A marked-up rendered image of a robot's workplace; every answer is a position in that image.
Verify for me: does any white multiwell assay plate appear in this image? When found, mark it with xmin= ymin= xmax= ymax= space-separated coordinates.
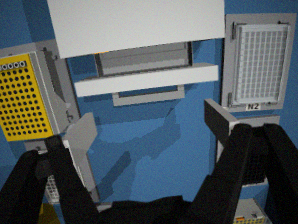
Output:
xmin=232 ymin=24 xmax=291 ymax=104

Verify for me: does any blue bench mat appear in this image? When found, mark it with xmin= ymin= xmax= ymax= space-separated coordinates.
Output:
xmin=0 ymin=0 xmax=298 ymax=203

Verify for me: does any black assay plate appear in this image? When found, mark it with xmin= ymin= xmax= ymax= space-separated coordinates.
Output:
xmin=243 ymin=126 xmax=265 ymax=185

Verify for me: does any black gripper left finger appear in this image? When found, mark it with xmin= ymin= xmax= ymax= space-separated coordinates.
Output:
xmin=0 ymin=112 xmax=106 ymax=224

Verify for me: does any white multi-well plate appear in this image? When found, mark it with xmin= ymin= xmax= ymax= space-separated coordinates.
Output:
xmin=38 ymin=149 xmax=87 ymax=202

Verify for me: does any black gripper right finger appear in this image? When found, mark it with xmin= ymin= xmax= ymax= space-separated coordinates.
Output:
xmin=177 ymin=98 xmax=298 ymax=224

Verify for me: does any yellow bin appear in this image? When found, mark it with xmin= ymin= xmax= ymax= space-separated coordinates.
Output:
xmin=37 ymin=203 xmax=61 ymax=224

